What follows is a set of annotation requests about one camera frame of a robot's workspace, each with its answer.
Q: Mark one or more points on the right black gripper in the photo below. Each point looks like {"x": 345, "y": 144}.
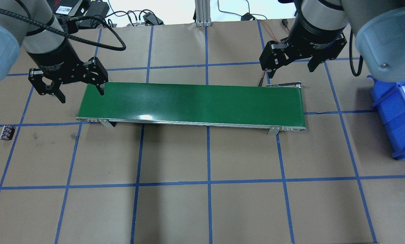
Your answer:
{"x": 316, "y": 37}

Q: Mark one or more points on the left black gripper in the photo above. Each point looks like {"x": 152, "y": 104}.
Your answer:
{"x": 52, "y": 58}

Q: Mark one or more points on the black cylindrical capacitor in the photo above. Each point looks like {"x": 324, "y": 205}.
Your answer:
{"x": 7, "y": 133}

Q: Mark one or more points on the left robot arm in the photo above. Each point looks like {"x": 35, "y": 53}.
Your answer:
{"x": 32, "y": 25}

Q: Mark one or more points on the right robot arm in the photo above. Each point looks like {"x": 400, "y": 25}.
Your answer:
{"x": 377, "y": 26}

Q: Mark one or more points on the green conveyor belt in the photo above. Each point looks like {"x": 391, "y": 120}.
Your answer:
{"x": 278, "y": 108}

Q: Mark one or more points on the black power adapter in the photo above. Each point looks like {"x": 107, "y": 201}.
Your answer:
{"x": 151, "y": 20}

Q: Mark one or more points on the blue plastic bin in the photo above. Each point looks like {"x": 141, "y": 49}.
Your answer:
{"x": 389, "y": 101}

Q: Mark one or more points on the aluminium frame post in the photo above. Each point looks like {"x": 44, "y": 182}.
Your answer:
{"x": 203, "y": 13}

